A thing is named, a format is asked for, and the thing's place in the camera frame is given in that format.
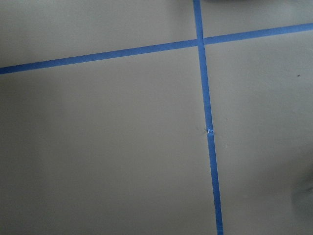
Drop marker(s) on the blue tape grid lines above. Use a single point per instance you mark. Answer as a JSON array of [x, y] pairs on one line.
[[156, 117]]

